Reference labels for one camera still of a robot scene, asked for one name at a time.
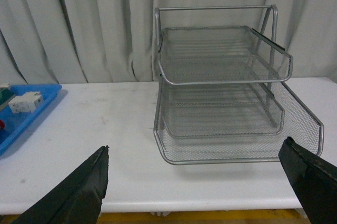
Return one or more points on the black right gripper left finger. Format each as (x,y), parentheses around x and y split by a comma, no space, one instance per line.
(76,199)

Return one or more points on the red emergency stop button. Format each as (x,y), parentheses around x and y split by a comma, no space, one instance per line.
(2,125)

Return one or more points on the silver metal rack frame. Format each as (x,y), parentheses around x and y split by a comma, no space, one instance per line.
(268,27)

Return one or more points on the blue plastic tray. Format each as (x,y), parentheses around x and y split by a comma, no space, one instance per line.
(16,124)

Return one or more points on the white circuit breaker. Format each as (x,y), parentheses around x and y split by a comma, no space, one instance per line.
(28,102)

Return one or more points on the grey curtain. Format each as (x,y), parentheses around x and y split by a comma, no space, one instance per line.
(94,41)

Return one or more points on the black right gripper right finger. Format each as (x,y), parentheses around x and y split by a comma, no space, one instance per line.
(312,179)

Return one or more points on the green knife switch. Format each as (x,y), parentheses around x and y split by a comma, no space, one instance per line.
(6,95)

